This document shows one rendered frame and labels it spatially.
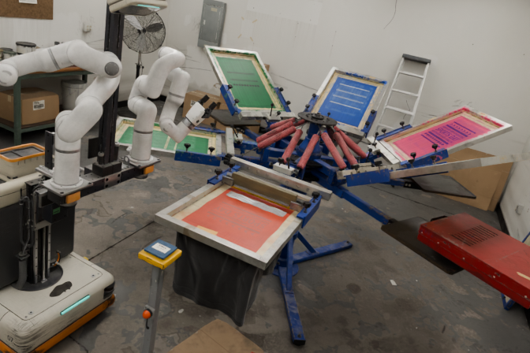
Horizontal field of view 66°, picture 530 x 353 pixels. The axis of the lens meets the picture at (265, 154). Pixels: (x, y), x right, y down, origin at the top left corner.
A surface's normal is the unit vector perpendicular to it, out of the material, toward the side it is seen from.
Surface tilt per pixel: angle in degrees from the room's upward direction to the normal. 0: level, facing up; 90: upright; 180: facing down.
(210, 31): 90
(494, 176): 78
